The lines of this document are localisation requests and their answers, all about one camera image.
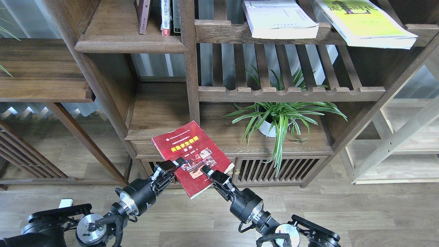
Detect white plant pot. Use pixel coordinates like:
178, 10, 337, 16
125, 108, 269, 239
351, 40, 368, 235
258, 116, 276, 138

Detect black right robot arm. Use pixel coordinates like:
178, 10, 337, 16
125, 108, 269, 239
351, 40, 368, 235
202, 165, 340, 247

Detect white lavender paperback book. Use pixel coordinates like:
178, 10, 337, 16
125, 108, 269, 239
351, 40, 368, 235
242, 0, 319, 39

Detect yellow-green cover book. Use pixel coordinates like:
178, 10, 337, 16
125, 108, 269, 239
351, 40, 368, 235
314, 0, 417, 49

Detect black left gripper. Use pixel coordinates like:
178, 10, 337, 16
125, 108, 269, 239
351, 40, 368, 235
115, 157, 188, 217

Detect green spider plant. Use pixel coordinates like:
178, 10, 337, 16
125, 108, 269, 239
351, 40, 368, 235
221, 64, 348, 178

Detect dark wooden bookshelf cabinet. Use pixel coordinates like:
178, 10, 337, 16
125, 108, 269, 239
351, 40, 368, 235
43, 0, 438, 187

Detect green leaves at left edge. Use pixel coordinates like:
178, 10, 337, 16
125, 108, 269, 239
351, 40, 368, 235
0, 16, 21, 77

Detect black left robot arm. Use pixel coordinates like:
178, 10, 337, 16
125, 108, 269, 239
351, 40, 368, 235
1, 157, 185, 247

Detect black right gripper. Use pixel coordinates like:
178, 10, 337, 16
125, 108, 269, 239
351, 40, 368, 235
201, 165, 263, 224

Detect dark upright book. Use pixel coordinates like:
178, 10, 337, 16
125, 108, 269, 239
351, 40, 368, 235
172, 0, 181, 36

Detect red paperback book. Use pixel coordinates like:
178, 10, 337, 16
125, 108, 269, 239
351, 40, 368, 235
152, 121, 235, 199

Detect white red upright book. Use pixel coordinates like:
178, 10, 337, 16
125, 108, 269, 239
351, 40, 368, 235
160, 0, 171, 36

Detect dark slatted wooden rack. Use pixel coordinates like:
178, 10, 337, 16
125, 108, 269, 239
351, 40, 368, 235
0, 122, 127, 191

